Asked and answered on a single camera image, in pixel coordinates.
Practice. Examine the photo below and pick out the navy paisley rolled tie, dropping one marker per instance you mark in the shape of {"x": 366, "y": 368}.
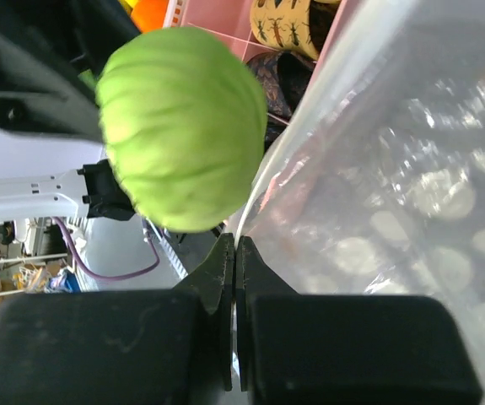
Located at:
{"x": 284, "y": 77}

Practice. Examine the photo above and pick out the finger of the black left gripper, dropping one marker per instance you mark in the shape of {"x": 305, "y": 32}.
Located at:
{"x": 45, "y": 47}

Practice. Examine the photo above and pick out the pink divided organizer tray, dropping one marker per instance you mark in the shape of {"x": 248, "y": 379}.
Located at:
{"x": 229, "y": 21}

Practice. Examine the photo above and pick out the green cabbage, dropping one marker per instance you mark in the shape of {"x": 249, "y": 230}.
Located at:
{"x": 183, "y": 122}

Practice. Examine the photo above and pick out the yellow insect print rolled tie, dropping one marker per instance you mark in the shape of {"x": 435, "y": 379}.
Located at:
{"x": 284, "y": 25}

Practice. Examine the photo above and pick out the clear zip top bag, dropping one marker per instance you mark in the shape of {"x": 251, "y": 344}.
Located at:
{"x": 378, "y": 184}

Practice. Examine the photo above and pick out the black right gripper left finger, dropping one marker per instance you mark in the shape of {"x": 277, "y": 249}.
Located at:
{"x": 153, "y": 346}

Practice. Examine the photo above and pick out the orange fruit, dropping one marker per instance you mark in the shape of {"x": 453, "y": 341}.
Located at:
{"x": 149, "y": 15}

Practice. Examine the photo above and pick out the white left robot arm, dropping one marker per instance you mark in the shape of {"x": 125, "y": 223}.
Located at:
{"x": 88, "y": 192}

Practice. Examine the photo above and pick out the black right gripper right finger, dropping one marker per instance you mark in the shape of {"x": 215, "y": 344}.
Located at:
{"x": 344, "y": 348}

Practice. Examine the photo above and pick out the white slotted cable duct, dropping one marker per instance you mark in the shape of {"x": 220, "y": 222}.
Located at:
{"x": 157, "y": 240}

